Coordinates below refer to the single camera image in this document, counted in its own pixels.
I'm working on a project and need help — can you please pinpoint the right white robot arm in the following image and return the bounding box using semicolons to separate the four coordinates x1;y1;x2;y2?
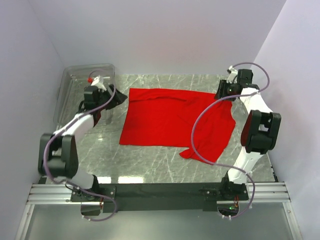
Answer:
215;66;282;200

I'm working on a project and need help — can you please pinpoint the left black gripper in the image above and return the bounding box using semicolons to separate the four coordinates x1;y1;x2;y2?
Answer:
96;83;128;110

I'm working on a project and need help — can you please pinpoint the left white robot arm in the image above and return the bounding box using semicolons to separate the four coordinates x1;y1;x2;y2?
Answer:
37;84;128;201

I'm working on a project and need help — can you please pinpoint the black base beam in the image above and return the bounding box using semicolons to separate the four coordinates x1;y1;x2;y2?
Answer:
70;183;251;216

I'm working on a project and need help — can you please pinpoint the aluminium rail frame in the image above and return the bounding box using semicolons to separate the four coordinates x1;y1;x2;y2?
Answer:
26;124;292;206

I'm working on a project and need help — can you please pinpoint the clear plastic bin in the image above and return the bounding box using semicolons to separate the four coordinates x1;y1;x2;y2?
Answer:
53;64;115;126

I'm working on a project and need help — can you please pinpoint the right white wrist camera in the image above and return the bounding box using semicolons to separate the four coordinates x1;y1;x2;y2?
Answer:
226;65;238;84

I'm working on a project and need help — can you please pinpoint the red t shirt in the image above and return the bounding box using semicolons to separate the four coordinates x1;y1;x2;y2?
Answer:
119;88;236;163

